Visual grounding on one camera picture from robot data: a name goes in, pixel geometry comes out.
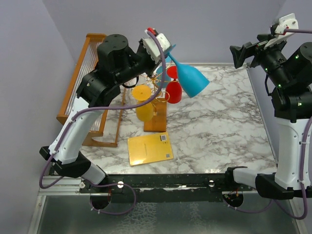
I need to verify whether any blue plastic wine glass front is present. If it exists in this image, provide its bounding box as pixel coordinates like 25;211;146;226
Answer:
167;44;210;98

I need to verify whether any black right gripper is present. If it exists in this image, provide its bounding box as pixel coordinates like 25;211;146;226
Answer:
231;33;293;87

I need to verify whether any wooden tiered acrylic shelf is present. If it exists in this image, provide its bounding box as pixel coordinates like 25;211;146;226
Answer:
57;34;123;148

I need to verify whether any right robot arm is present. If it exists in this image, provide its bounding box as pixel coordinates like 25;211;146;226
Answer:
224;34;312;200

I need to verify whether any yellow book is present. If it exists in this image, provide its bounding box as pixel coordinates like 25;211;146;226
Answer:
127;132;174;166

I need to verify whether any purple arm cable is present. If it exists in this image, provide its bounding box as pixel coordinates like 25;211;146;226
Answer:
223;28;312;219
39;31;168;216

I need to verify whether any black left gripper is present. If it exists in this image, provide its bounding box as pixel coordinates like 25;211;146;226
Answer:
116;38;168;85

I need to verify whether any yellow plastic wine glass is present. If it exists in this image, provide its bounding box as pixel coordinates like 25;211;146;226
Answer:
131;84;155;122

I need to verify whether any gold wire wine glass rack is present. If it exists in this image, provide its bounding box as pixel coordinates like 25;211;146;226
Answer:
132;74;170;132

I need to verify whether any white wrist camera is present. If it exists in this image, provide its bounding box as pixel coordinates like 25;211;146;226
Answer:
142;27;172;63
264;13;299;49

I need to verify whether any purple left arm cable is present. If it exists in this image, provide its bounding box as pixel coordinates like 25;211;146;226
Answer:
39;31;168;216

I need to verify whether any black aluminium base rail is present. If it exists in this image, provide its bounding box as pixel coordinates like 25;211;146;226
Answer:
77;173;252;203

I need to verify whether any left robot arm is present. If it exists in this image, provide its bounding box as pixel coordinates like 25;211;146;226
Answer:
39;31;172;193

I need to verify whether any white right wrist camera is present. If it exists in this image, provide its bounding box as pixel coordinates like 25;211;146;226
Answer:
264;13;299;49

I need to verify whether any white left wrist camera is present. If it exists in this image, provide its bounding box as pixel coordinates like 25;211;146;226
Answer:
142;27;172;63

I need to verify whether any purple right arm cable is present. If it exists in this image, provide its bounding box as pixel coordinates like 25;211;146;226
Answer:
223;28;312;219

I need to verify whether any blue plastic wine glass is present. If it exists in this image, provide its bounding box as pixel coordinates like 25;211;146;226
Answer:
155;66;171;89
167;44;210;98

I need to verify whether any red plastic wine glass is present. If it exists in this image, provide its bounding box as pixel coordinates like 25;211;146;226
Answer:
165;66;182;104

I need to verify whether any clear smooth wine glass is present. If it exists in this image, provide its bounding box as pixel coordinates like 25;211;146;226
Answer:
124;78;139;106

